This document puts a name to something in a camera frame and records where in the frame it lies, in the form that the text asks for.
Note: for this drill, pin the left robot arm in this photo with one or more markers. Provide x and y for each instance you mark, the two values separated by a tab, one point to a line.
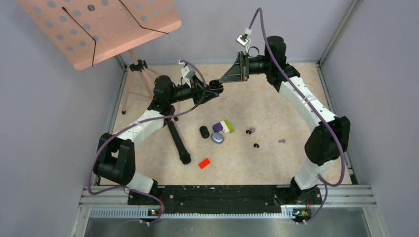
116	152

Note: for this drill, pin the red block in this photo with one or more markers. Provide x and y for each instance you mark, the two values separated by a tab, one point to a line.
204	163

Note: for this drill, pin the black earbud case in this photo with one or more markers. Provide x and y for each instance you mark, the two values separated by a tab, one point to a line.
204	132
215	86

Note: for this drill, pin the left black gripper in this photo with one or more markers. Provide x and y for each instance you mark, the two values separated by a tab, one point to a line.
201	92

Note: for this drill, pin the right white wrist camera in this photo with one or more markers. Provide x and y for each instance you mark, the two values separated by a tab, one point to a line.
244	39

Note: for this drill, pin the silver blue earbud case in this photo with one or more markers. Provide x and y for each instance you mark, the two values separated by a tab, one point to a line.
217	138

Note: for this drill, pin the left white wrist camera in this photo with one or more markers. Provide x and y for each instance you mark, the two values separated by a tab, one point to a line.
187	74

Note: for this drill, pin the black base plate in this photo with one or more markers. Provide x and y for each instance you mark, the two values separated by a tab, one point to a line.
225	199

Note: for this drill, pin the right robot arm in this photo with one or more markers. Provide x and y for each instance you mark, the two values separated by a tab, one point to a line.
329	136

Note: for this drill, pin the pink perforated music stand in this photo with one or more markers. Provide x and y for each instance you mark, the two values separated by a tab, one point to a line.
68	44

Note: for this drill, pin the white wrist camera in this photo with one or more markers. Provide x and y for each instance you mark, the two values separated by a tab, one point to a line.
244	39
187	74

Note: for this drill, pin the closed black earbud case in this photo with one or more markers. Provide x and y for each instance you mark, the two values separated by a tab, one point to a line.
204	132

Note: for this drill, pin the purple white green block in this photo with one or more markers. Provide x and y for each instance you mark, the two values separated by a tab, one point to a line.
223	126

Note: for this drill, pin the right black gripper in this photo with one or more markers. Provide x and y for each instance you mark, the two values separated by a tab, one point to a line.
239	71

